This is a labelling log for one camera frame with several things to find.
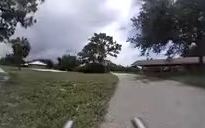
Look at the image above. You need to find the dark bush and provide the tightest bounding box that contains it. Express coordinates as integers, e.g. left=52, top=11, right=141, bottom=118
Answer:
left=75, top=62, right=111, bottom=74

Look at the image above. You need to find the tall broad tree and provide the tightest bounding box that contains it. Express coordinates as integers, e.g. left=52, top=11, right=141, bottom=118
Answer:
left=77, top=32, right=123, bottom=65

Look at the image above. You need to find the grass field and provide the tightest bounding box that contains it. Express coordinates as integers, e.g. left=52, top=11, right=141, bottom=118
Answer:
left=0, top=65, right=120, bottom=128

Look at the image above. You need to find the building with pale roof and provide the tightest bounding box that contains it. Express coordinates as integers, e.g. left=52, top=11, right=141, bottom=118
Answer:
left=23, top=60, right=49, bottom=69

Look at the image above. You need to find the grey concrete path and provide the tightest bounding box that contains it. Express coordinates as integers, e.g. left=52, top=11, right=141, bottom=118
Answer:
left=98, top=71, right=205, bottom=128

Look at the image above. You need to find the robot's own part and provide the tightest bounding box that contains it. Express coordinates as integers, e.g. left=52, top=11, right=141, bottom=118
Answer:
left=63, top=120, right=74, bottom=128
left=132, top=117, right=147, bottom=128

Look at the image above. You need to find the open shelter with brown roof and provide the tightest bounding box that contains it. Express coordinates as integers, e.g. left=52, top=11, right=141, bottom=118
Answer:
left=131, top=55, right=205, bottom=75

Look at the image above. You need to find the small tree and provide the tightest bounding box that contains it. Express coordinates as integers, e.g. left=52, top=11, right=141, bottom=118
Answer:
left=9, top=36, right=32, bottom=70

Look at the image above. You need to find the large tree overhanging path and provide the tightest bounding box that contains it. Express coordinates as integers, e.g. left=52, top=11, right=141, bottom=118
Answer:
left=127, top=0, right=205, bottom=64

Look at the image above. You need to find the grass verge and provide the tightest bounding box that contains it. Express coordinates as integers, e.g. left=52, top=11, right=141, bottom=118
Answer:
left=133, top=72, right=205, bottom=91

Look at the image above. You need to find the overhanging tree with dark leaves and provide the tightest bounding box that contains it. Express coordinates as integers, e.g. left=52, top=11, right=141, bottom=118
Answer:
left=0, top=0, right=46, bottom=44

